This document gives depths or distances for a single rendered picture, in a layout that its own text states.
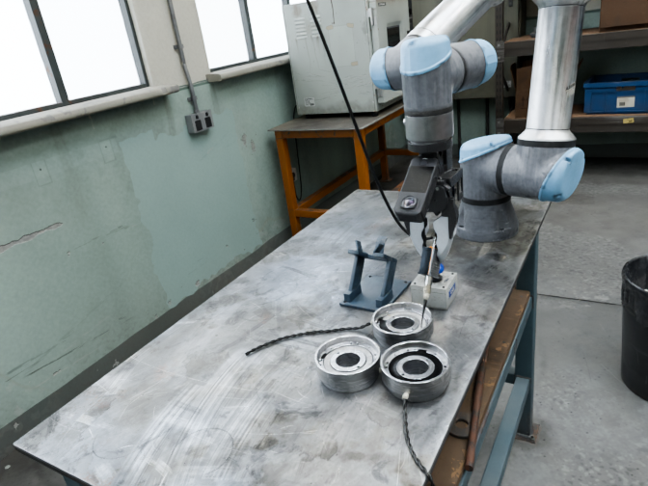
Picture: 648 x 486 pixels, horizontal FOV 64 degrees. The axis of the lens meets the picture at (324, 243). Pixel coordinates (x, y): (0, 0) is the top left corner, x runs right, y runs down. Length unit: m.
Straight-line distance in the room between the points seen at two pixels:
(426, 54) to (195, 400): 0.64
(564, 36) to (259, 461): 0.94
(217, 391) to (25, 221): 1.46
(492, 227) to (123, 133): 1.70
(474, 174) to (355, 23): 1.90
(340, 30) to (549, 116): 2.03
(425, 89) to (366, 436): 0.51
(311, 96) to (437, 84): 2.42
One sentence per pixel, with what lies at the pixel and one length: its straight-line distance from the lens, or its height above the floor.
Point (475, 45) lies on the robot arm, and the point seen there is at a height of 1.26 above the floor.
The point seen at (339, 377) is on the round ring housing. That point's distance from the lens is 0.81.
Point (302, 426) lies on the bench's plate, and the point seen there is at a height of 0.80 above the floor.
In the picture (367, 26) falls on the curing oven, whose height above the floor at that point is 1.26.
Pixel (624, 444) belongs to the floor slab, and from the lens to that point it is 1.97.
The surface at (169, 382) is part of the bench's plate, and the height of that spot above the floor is 0.80.
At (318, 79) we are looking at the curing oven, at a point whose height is 1.01.
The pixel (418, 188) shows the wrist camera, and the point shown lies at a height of 1.07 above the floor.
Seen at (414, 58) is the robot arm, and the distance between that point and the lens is 0.81.
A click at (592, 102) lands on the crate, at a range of 4.25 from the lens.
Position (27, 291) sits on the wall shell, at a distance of 2.26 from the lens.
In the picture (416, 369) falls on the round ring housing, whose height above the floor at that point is 0.81.
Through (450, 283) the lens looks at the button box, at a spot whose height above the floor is 0.84.
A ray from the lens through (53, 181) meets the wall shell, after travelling 2.27.
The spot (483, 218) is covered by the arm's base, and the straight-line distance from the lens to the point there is 1.27.
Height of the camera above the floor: 1.33
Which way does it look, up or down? 23 degrees down
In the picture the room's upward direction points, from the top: 8 degrees counter-clockwise
